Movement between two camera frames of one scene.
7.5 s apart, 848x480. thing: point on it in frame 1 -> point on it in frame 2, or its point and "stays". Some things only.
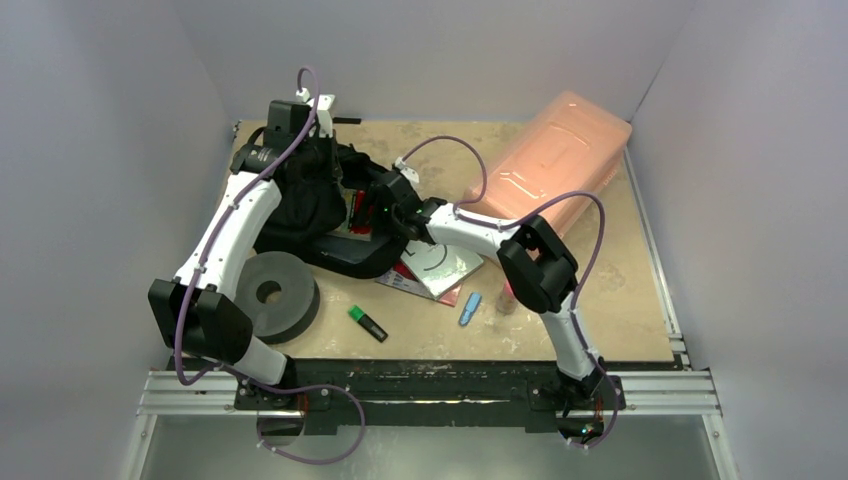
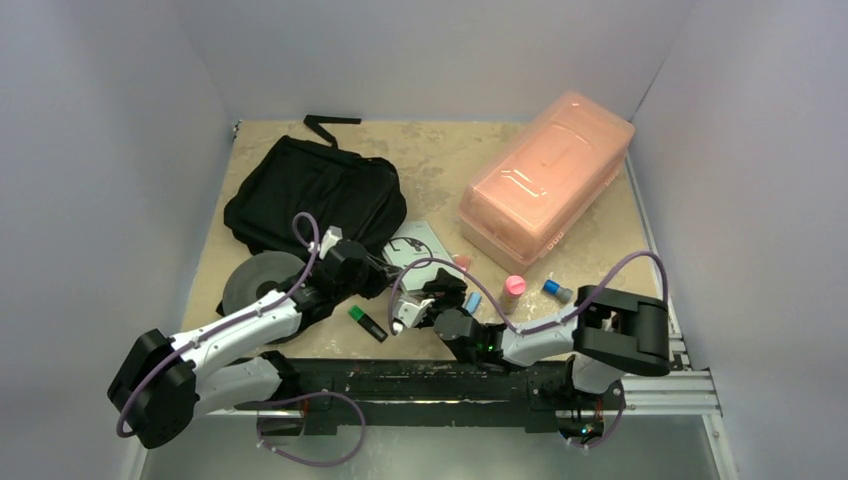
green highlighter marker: [358, 315] stays
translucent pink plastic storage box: [557, 163] stays
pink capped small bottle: [507, 302] stays
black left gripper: [332, 171] -> [380, 275]
